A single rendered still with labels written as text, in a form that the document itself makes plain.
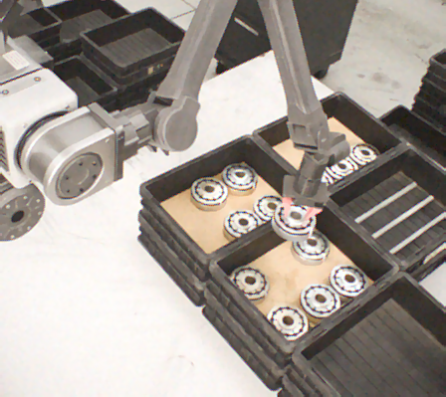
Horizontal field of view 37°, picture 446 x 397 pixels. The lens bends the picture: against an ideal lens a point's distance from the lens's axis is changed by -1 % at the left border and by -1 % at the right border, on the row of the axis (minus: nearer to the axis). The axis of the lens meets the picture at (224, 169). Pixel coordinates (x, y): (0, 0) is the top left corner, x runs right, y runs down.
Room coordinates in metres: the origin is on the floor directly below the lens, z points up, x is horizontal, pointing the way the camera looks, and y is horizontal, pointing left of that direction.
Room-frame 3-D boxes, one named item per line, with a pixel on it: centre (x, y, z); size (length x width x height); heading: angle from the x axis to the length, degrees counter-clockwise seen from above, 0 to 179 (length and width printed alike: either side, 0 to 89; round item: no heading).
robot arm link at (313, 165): (1.11, -0.20, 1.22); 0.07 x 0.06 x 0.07; 140
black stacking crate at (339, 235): (1.05, -0.24, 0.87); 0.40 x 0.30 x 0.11; 137
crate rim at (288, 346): (1.05, -0.24, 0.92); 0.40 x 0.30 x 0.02; 137
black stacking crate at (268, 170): (1.25, -0.03, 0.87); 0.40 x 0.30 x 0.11; 137
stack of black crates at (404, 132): (2.30, -0.82, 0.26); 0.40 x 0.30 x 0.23; 51
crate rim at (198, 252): (1.25, -0.03, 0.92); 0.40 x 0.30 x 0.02; 137
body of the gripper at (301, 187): (1.10, -0.19, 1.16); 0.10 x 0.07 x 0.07; 91
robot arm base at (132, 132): (0.83, 0.18, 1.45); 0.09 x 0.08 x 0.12; 51
